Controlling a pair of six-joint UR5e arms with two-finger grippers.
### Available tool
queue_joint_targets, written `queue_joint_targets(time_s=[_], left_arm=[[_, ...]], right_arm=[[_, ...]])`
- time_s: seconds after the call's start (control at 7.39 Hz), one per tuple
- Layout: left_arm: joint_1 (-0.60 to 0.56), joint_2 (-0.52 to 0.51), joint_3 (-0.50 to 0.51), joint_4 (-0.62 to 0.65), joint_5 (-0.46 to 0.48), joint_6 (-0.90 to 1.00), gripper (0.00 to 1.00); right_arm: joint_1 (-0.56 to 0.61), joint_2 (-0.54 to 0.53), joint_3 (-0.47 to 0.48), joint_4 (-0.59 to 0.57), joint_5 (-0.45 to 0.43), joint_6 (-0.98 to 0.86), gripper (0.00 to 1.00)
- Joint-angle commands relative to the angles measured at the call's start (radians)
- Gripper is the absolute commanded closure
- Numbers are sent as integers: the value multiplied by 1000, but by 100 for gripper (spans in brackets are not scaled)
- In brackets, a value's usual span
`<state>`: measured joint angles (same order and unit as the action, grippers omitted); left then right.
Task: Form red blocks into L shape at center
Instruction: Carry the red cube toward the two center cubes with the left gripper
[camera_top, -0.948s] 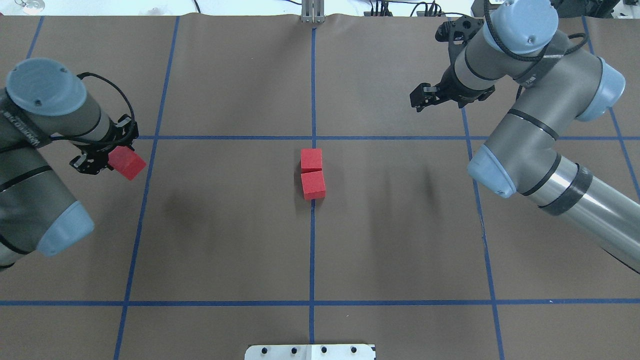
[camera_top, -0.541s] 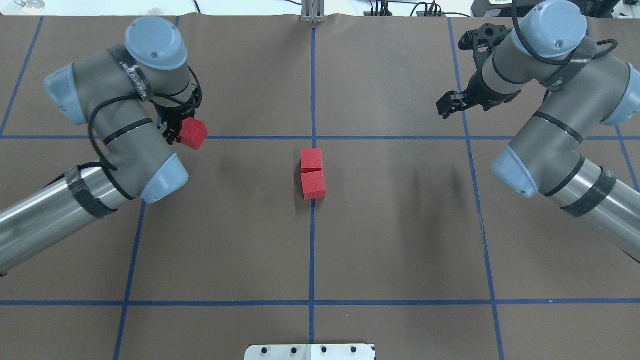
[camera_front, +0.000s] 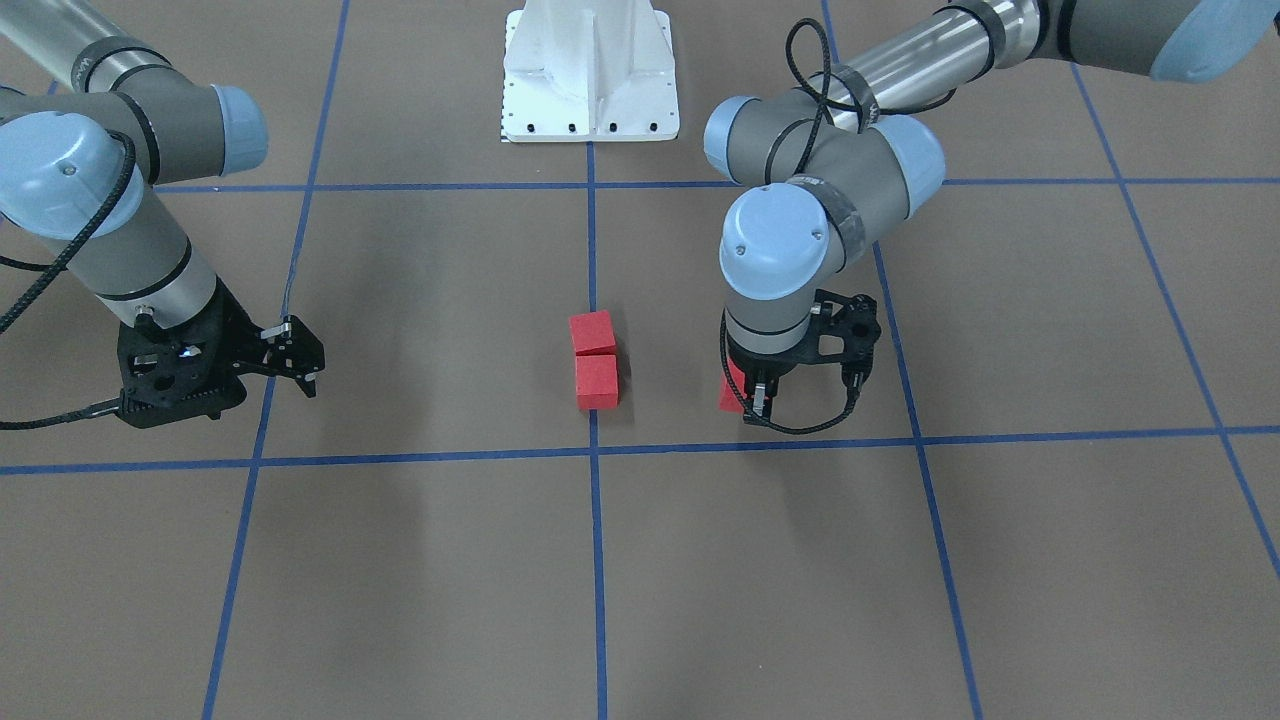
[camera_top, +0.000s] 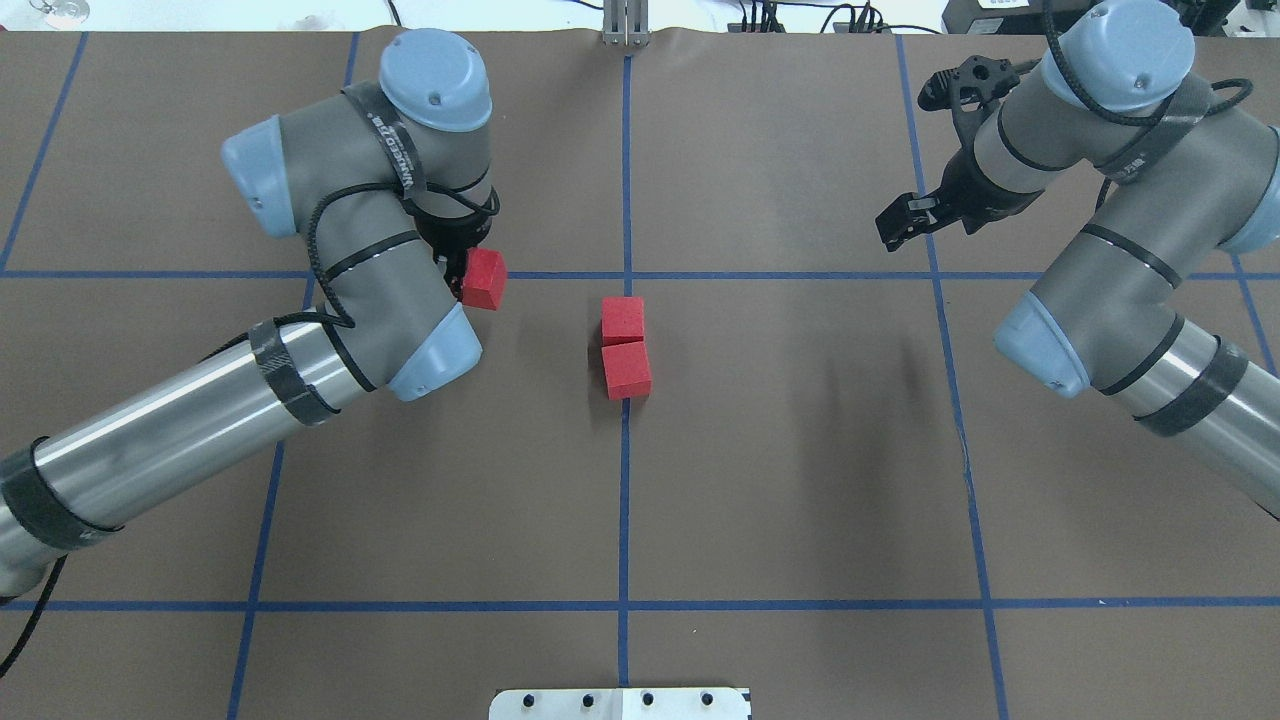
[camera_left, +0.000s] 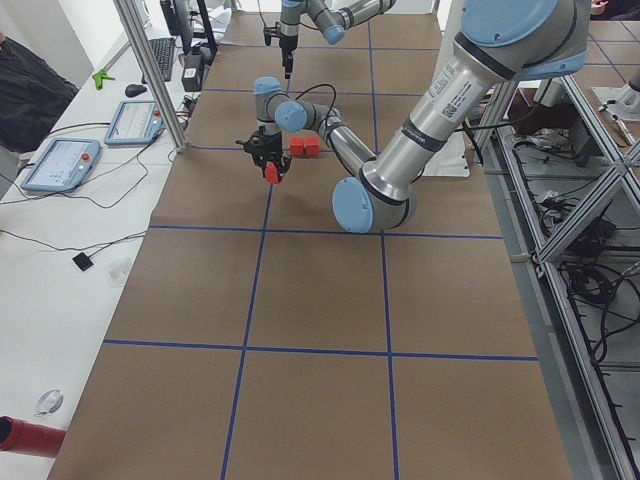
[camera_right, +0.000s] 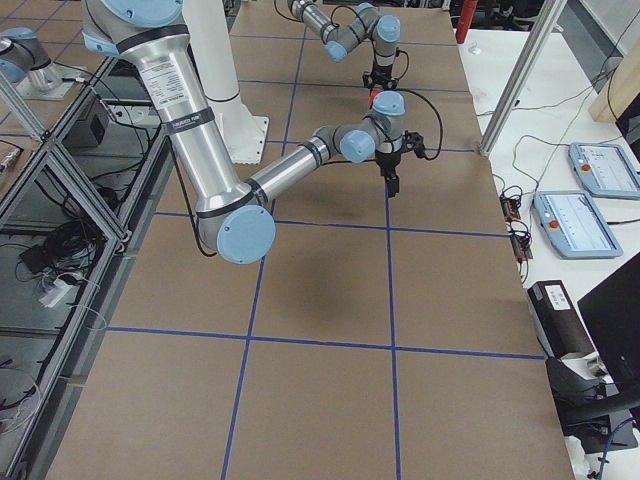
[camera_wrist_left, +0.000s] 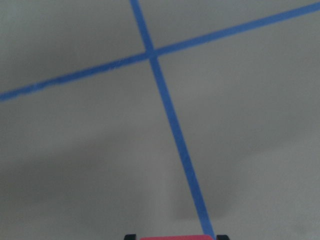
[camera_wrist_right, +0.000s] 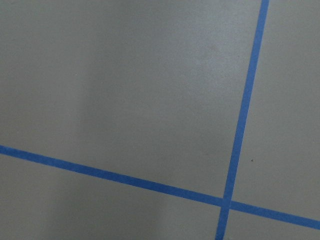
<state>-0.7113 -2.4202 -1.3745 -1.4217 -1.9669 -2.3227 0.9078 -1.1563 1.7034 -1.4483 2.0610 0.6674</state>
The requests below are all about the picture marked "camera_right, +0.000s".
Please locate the white camera stand pillar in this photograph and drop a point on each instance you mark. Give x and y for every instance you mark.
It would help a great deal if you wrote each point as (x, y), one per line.
(243, 133)

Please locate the aluminium frame table rail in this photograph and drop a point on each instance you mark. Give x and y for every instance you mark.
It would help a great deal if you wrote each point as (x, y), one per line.
(74, 208)

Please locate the teach pendant tablet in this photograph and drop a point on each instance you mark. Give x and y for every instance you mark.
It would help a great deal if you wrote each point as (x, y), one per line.
(574, 225)
(605, 170)

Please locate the near teach pendant tablet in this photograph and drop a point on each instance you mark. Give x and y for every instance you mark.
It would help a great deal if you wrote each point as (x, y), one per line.
(574, 225)

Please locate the red block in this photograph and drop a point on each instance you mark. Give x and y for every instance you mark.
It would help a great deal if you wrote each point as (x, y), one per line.
(372, 95)

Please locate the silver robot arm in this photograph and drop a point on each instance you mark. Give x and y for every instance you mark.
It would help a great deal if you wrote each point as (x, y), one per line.
(181, 50)
(383, 31)

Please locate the black computer monitor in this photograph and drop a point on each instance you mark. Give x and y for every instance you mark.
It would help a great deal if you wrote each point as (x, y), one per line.
(611, 315)

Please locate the aluminium frame post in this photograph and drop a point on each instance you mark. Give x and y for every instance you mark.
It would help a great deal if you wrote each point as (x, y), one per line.
(536, 40)

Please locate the red cylinder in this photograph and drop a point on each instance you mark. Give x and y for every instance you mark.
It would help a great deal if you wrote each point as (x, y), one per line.
(465, 20)

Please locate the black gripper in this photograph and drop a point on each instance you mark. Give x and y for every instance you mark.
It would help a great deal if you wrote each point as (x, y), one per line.
(387, 161)
(378, 80)

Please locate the far teach pendant tablet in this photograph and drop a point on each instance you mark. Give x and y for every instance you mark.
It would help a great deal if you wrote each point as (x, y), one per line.
(605, 170)

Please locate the black power brick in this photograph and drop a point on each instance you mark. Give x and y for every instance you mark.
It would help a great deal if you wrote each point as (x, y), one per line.
(556, 320)

